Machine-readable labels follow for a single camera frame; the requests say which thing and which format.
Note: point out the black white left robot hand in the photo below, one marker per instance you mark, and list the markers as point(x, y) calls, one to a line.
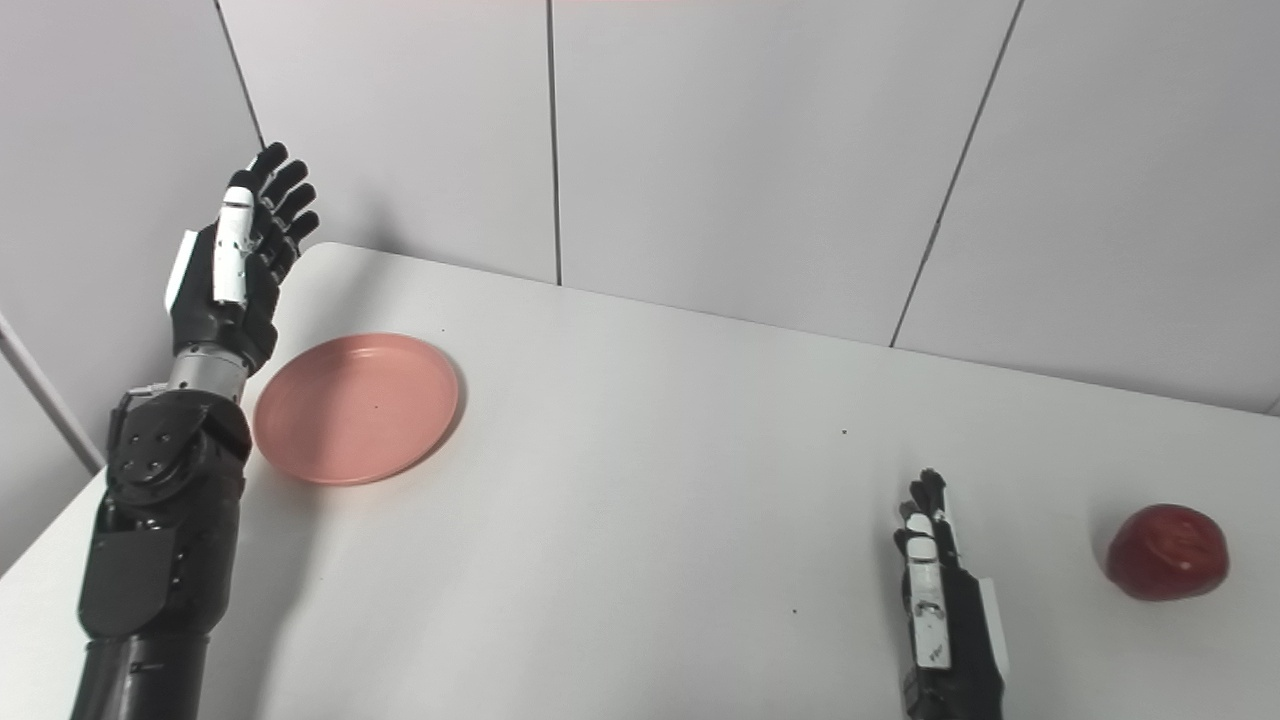
point(245, 305)

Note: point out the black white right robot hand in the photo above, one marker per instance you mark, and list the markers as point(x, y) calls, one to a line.
point(960, 630)

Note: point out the pink round plate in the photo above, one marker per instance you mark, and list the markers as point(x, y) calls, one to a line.
point(355, 410)

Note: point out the red apple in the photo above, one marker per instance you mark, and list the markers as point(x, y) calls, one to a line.
point(1168, 552)

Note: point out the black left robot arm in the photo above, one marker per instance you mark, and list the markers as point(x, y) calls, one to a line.
point(160, 540)

